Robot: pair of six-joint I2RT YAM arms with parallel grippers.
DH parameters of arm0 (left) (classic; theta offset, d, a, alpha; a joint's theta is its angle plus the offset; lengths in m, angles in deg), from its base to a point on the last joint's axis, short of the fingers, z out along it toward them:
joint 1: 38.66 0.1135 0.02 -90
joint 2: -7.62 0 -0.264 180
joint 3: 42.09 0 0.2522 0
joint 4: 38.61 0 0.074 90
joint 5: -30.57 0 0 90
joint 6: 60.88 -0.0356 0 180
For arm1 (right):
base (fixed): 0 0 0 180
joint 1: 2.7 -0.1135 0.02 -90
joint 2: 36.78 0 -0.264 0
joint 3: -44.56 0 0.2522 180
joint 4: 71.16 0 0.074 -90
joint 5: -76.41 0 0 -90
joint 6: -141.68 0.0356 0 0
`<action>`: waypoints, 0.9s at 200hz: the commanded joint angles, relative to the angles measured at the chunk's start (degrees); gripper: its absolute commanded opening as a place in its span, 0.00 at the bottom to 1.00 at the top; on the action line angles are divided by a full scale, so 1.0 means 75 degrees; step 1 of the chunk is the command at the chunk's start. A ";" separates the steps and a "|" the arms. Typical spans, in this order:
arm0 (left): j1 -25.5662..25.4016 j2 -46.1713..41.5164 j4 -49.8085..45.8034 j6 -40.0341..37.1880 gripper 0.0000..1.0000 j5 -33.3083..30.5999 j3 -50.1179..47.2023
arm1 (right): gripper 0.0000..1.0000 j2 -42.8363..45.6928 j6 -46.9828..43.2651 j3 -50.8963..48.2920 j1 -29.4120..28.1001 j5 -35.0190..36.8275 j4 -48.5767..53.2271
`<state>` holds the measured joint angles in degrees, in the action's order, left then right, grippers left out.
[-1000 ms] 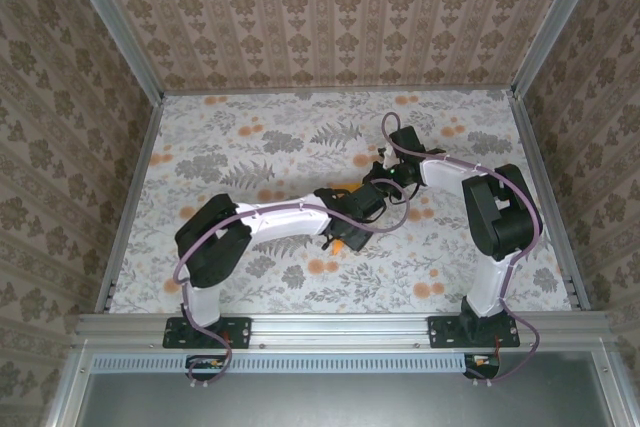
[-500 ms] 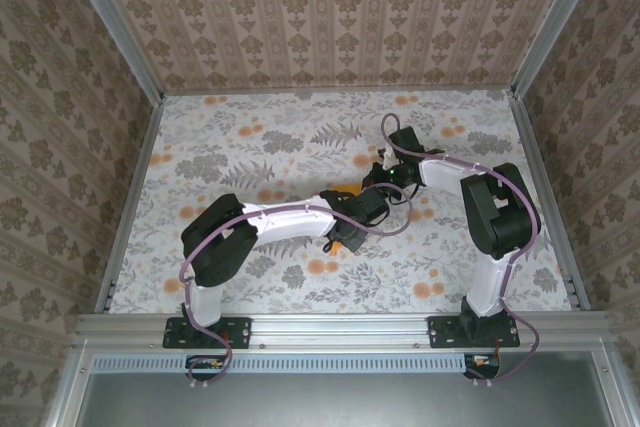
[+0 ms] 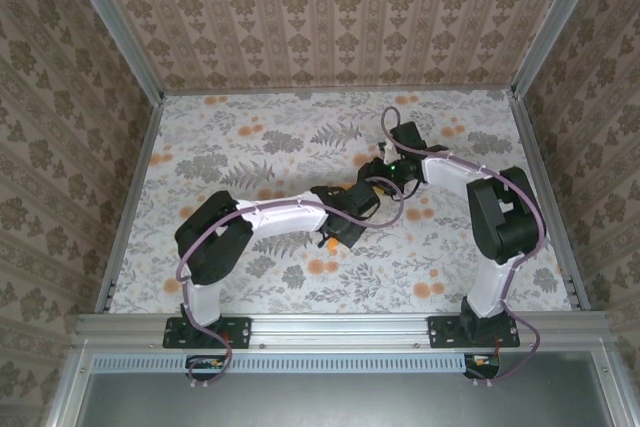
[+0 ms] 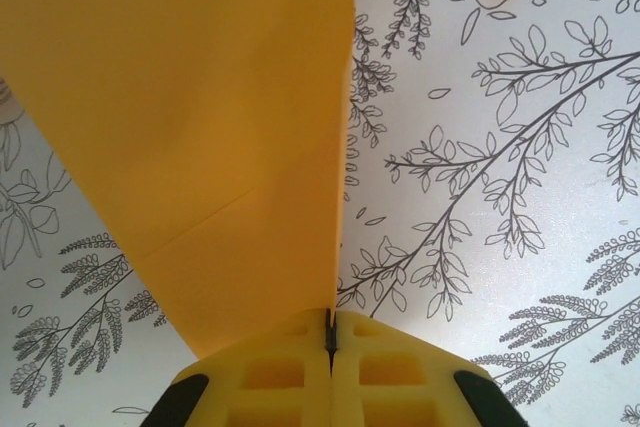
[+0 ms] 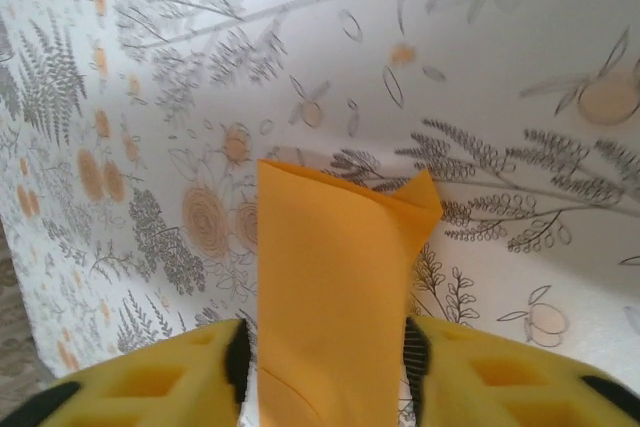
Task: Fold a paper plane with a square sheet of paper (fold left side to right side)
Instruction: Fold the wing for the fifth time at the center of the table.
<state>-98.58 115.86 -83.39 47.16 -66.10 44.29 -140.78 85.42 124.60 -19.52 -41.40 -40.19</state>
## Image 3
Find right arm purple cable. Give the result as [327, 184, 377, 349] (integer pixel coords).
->
[380, 106, 547, 391]

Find black cable outlet with wires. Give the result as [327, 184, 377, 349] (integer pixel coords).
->
[463, 352, 501, 381]
[185, 354, 227, 382]

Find orange square paper sheet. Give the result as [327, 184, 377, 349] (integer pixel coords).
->
[324, 184, 387, 253]

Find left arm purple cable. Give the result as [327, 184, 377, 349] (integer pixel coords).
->
[177, 181, 406, 391]

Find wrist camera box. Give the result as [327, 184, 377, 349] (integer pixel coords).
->
[347, 180, 382, 214]
[389, 121, 427, 152]

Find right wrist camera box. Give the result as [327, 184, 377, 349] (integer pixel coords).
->
[389, 121, 427, 152]

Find aluminium side rail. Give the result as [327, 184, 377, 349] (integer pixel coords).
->
[93, 94, 166, 313]
[508, 91, 592, 311]

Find floral table cover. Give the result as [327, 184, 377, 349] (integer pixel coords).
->
[106, 89, 576, 316]

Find grey metal panel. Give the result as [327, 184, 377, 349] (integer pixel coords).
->
[74, 371, 619, 427]

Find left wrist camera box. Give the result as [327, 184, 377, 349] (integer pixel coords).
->
[347, 180, 382, 214]

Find grey slotted cable duct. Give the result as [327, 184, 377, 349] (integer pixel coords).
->
[92, 352, 474, 374]

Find long aluminium mounting rail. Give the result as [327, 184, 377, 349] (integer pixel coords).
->
[74, 311, 614, 349]

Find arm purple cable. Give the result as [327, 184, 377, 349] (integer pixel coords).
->
[380, 106, 547, 391]
[177, 181, 406, 391]

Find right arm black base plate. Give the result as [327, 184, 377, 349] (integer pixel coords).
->
[427, 315, 521, 349]

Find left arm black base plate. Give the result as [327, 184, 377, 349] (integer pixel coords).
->
[163, 315, 252, 349]

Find aluminium corner post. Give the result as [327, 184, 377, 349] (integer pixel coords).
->
[510, 0, 610, 101]
[58, 0, 166, 102]

